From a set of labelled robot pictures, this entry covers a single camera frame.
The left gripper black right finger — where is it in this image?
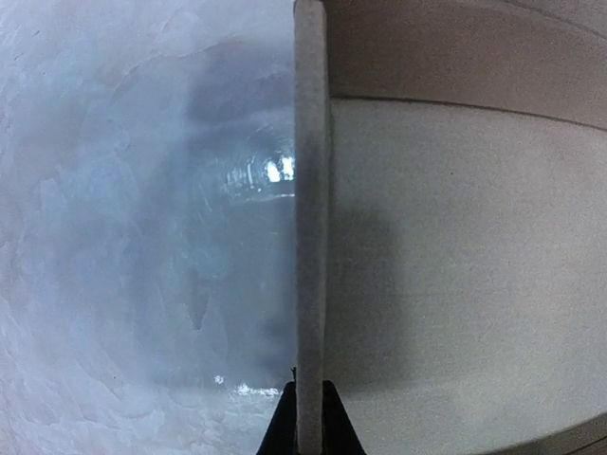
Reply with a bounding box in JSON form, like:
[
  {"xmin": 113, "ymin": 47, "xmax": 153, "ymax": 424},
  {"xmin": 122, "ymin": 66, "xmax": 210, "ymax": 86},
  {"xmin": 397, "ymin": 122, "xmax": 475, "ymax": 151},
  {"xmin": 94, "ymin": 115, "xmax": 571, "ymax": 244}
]
[{"xmin": 322, "ymin": 380, "xmax": 366, "ymax": 455}]

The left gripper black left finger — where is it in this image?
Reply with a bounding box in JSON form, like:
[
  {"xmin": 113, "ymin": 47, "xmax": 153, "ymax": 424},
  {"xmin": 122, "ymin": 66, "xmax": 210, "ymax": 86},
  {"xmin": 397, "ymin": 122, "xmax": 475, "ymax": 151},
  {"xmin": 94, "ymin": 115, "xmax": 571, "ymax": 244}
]
[{"xmin": 257, "ymin": 367, "xmax": 298, "ymax": 455}]

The brown cardboard box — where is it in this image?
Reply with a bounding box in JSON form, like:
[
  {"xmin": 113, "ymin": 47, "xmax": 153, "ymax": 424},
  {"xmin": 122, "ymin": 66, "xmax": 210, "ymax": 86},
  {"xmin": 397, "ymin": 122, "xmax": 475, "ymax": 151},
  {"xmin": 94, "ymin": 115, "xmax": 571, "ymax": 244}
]
[{"xmin": 293, "ymin": 1, "xmax": 606, "ymax": 454}]

